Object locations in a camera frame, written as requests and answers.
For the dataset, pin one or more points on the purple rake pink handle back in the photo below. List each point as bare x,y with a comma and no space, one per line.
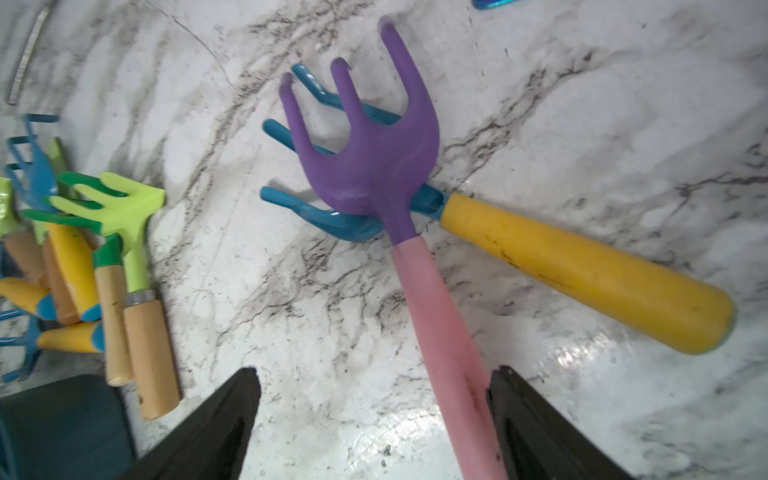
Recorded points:
378,173

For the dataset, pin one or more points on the blue rake yellow handle lower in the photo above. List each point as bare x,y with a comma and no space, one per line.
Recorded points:
85,337

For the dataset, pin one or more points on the teal plastic storage box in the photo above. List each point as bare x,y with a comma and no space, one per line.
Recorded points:
74,428

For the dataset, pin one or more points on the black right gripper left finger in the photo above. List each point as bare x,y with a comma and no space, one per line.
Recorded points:
212,442

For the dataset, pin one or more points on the green rake pale wood handle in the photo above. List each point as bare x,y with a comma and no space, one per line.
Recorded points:
107,257

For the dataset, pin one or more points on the blue fork rake yellow handle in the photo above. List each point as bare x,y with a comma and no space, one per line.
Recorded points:
34,179

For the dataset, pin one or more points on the lime rake brown wood handle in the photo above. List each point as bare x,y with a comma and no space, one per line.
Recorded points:
19,242

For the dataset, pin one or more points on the lime rake light wood handle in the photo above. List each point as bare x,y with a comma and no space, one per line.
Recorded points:
123,208

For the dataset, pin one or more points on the teal rake yellow handle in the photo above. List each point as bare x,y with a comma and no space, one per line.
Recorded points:
685,314

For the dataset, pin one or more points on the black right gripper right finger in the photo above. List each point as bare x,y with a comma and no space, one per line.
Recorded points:
536,441

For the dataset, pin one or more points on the lime trowel brown wood handle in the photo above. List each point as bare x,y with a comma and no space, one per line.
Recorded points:
66,312

